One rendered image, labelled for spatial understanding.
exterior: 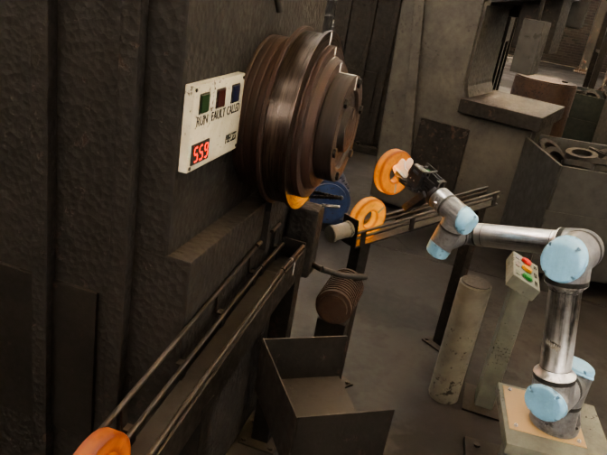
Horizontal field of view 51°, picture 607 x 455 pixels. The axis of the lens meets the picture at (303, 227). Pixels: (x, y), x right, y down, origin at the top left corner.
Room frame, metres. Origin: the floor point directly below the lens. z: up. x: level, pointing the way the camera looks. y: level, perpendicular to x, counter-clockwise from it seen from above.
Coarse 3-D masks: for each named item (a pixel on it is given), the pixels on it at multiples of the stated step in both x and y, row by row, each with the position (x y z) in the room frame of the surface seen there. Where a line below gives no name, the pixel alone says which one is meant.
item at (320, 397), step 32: (288, 352) 1.21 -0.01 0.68; (320, 352) 1.24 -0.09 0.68; (256, 384) 1.19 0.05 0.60; (288, 384) 1.20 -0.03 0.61; (320, 384) 1.22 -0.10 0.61; (288, 416) 0.98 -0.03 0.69; (320, 416) 0.97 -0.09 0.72; (352, 416) 0.99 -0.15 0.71; (384, 416) 1.02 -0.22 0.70; (288, 448) 0.96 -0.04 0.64; (320, 448) 0.97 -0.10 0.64; (352, 448) 1.00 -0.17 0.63; (384, 448) 1.02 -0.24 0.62
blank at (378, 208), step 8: (360, 200) 2.09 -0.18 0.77; (368, 200) 2.08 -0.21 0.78; (376, 200) 2.10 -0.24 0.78; (360, 208) 2.06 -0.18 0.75; (368, 208) 2.08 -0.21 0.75; (376, 208) 2.11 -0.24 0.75; (384, 208) 2.13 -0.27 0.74; (352, 216) 2.06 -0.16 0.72; (360, 216) 2.06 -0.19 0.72; (376, 216) 2.12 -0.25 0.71; (384, 216) 2.14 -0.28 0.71; (360, 224) 2.07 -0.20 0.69; (368, 224) 2.12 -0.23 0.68; (376, 224) 2.12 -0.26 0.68; (368, 232) 2.10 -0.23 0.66
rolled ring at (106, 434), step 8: (96, 432) 0.80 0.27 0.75; (104, 432) 0.80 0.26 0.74; (112, 432) 0.81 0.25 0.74; (120, 432) 0.82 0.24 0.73; (88, 440) 0.77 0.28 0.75; (96, 440) 0.78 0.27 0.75; (104, 440) 0.78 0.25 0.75; (112, 440) 0.79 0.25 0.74; (120, 440) 0.82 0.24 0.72; (128, 440) 0.85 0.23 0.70; (80, 448) 0.76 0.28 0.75; (88, 448) 0.76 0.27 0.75; (96, 448) 0.76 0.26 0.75; (104, 448) 0.77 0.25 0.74; (112, 448) 0.80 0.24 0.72; (120, 448) 0.82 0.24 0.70; (128, 448) 0.85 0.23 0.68
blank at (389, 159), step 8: (392, 152) 2.03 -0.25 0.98; (400, 152) 2.04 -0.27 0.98; (384, 160) 2.01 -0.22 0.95; (392, 160) 2.02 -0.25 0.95; (376, 168) 2.01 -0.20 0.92; (384, 168) 2.00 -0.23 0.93; (376, 176) 2.00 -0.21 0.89; (384, 176) 2.00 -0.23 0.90; (376, 184) 2.01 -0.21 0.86; (384, 184) 2.00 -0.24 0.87; (392, 184) 2.03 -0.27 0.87; (400, 184) 2.06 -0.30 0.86; (384, 192) 2.02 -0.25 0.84; (392, 192) 2.03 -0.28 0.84
